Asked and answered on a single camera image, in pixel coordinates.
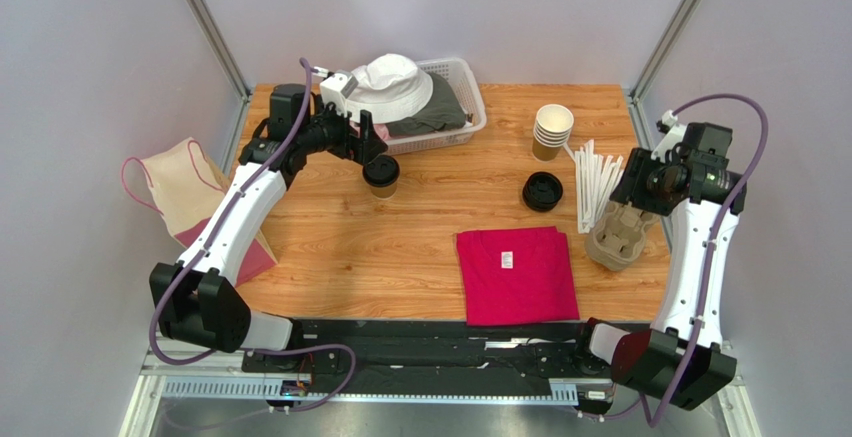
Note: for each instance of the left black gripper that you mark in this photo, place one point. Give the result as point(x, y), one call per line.
point(369, 143)

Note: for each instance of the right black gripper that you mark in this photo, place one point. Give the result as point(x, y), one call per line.
point(637, 183)

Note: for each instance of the black coffee cup lid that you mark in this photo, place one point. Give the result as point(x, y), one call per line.
point(382, 172)

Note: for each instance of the pink and cream paper bag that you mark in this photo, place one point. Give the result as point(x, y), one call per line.
point(174, 186)

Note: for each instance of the brown paper coffee cup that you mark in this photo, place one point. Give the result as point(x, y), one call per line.
point(383, 192)

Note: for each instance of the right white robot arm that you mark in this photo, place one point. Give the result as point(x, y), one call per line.
point(699, 270)

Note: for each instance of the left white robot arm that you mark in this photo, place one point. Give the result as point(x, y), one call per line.
point(195, 298)

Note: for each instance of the pink cloth in basket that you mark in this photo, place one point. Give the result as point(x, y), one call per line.
point(382, 131)

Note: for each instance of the bundle of white straws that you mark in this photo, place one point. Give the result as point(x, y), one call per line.
point(596, 177)

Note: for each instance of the cardboard cup carrier tray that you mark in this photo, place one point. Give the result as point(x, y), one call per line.
point(619, 237)

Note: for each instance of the white bucket hat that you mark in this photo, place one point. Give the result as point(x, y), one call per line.
point(391, 88)

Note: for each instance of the olive green folded garment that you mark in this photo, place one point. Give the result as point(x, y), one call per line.
point(443, 112)

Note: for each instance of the stack of black lids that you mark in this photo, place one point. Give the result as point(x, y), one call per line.
point(542, 192)

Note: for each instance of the stack of paper cups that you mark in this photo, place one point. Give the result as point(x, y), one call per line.
point(552, 129)

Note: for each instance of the white plastic basket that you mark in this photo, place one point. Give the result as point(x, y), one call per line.
point(460, 77)

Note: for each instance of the folded red t-shirt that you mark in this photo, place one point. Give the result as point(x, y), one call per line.
point(516, 276)

